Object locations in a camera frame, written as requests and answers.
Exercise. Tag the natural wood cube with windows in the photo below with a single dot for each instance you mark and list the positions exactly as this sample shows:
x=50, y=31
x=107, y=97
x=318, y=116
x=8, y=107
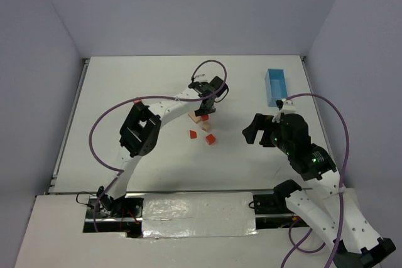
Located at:
x=206, y=126

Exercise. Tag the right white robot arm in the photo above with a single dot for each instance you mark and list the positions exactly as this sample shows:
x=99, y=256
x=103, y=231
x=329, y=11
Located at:
x=337, y=220

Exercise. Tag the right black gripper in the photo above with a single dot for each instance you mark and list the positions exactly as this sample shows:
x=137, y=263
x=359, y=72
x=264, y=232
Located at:
x=267, y=132

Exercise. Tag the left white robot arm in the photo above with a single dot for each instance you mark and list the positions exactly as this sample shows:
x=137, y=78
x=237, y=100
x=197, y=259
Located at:
x=140, y=130

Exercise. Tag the natural wood flat block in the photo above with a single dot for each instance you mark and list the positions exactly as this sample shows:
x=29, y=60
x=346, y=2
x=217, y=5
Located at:
x=194, y=118

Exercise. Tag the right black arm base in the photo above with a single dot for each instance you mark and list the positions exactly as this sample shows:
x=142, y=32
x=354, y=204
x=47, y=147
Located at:
x=270, y=213

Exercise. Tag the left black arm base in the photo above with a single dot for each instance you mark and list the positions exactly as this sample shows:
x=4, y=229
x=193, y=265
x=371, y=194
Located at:
x=128, y=220

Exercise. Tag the red wedge block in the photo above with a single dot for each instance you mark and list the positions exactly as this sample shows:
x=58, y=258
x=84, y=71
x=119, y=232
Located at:
x=193, y=134

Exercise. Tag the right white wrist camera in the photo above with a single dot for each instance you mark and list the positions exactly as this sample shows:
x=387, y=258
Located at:
x=284, y=106

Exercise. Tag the blue plastic box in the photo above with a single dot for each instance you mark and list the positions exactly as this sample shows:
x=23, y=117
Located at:
x=275, y=86

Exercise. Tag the silver foil tape sheet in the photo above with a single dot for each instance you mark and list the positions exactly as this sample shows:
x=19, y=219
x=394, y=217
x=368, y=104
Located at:
x=198, y=215

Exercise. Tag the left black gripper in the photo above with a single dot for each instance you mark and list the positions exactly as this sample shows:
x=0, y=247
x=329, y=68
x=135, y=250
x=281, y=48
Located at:
x=206, y=107

